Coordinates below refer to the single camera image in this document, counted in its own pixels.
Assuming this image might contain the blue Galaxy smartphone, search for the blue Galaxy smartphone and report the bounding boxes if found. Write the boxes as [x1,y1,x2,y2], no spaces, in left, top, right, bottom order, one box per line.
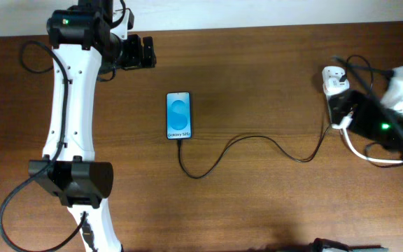
[166,92,192,139]

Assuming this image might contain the black USB charging cable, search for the black USB charging cable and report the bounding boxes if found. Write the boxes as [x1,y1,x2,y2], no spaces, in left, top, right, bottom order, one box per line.
[176,54,375,180]

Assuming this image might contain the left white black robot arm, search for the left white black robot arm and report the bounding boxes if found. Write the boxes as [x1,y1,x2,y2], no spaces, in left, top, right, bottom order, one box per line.
[29,0,157,251]

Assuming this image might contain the white USB charger adapter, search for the white USB charger adapter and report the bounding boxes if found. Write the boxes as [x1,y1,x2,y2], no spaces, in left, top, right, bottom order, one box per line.
[322,66,348,88]

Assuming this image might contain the white power strip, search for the white power strip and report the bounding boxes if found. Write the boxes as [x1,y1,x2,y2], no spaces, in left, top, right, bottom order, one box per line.
[323,78,353,130]

